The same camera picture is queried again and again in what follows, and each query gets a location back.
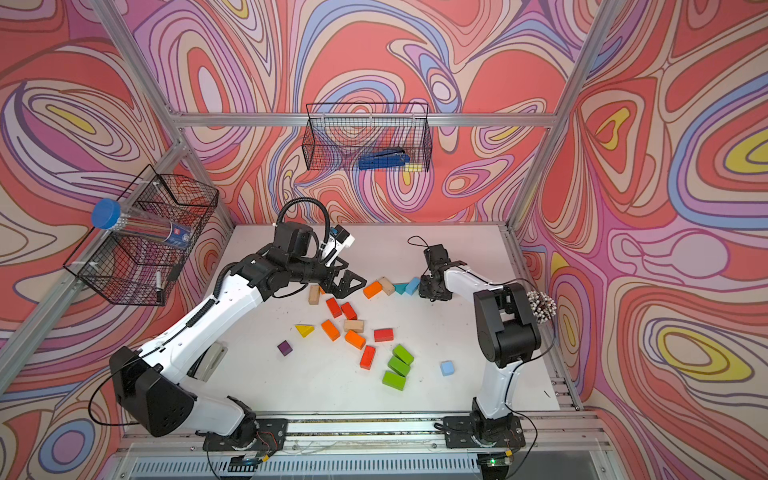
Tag red block right pair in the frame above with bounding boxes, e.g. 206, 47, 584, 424
340, 302, 358, 321

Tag light blue long block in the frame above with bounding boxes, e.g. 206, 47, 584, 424
404, 277, 420, 295

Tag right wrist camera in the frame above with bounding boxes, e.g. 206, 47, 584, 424
424, 244, 465, 276

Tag marker in left basket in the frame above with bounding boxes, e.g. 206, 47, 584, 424
155, 270, 165, 305

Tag cup of pencils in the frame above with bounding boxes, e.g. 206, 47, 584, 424
527, 291, 557, 325

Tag red block small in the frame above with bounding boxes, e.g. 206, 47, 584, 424
374, 328, 394, 343

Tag green block middle row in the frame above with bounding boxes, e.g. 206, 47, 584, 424
388, 356, 411, 377

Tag left wire basket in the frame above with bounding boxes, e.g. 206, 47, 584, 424
63, 167, 219, 306

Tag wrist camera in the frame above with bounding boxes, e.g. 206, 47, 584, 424
322, 225, 355, 267
424, 244, 465, 276

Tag light blue cube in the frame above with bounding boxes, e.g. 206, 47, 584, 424
440, 360, 455, 377

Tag blue tool in basket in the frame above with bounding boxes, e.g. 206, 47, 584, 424
357, 148, 411, 170

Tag green block upper row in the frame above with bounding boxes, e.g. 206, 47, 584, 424
393, 344, 414, 365

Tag yellow triangle block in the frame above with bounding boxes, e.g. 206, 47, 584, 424
295, 324, 315, 338

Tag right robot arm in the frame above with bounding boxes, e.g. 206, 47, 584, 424
418, 263, 557, 448

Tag rear wire basket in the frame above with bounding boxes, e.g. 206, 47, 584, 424
301, 101, 433, 172

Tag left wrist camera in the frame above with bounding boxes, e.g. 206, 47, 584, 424
322, 225, 355, 267

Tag purple cube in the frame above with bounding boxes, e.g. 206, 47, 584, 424
277, 340, 293, 356

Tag red block left pair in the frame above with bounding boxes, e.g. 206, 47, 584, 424
326, 298, 343, 318

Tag wire basket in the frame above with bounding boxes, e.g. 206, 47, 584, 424
301, 101, 433, 172
63, 167, 219, 306

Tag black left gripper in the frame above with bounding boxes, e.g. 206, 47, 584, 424
287, 254, 368, 298

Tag red block pair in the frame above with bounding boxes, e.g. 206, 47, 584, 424
340, 302, 358, 321
326, 298, 343, 318

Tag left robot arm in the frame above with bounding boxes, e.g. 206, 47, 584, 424
109, 198, 366, 450

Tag clear bottle blue cap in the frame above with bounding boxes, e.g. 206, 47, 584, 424
91, 199, 192, 249

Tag red block front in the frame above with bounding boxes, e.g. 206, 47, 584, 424
359, 345, 376, 370

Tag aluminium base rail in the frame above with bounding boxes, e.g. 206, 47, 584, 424
105, 411, 628, 479

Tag green block lower row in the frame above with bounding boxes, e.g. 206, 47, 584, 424
382, 370, 406, 391

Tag orange block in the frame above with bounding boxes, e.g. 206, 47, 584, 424
321, 320, 341, 342
363, 281, 383, 299
345, 330, 366, 350

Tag grey stapler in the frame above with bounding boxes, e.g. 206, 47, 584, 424
188, 342, 228, 382

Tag green block row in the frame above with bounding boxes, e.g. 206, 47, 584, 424
382, 370, 406, 391
388, 356, 411, 377
393, 344, 414, 365

